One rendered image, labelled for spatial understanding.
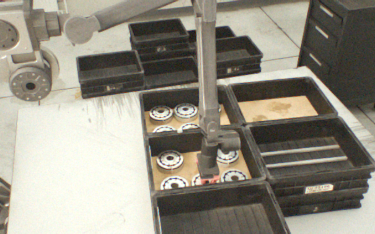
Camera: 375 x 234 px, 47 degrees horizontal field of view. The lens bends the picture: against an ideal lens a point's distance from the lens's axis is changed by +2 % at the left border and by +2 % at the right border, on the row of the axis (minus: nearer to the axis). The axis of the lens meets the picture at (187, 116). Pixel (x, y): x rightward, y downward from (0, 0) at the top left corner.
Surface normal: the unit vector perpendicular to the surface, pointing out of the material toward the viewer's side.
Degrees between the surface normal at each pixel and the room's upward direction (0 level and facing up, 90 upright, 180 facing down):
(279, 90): 90
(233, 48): 90
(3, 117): 0
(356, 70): 90
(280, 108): 0
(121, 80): 90
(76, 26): 66
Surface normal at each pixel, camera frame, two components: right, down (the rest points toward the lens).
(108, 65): 0.25, 0.59
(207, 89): 0.18, 0.23
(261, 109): 0.00, -0.79
